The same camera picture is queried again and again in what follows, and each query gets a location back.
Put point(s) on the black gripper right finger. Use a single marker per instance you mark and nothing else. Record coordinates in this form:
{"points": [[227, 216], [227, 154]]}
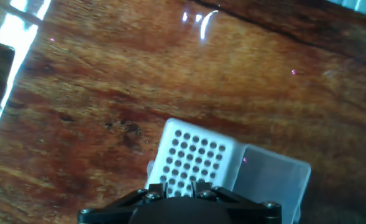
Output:
{"points": [[251, 214]]}

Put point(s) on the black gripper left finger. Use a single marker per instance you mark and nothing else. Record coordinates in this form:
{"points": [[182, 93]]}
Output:
{"points": [[108, 214]]}

